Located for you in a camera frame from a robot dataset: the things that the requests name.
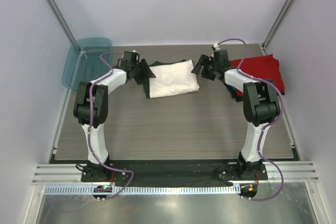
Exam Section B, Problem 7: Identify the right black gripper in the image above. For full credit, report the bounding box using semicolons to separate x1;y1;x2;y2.
192;55;218;81

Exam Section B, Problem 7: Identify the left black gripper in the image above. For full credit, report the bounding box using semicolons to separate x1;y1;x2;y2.
132;59;155;85

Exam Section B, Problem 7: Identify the white and green t-shirt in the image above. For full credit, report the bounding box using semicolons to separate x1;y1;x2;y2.
143;60;200;99

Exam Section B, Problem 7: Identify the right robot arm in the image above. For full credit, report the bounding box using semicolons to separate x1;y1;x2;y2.
192;49;283;180

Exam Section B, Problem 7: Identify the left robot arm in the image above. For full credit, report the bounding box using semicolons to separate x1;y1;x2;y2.
73;50;155;182

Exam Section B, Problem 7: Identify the teal plastic bin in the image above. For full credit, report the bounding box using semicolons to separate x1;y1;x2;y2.
62;37;112;91

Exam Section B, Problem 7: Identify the folded red t-shirt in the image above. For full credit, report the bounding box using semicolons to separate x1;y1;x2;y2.
240;54;285;95

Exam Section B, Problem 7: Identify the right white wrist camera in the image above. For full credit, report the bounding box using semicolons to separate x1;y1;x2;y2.
212;43;220;51

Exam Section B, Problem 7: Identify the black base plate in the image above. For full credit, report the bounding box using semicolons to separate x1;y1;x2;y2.
79;159;268;187

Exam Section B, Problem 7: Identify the white slotted cable duct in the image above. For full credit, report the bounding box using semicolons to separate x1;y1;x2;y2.
44;184;240;196

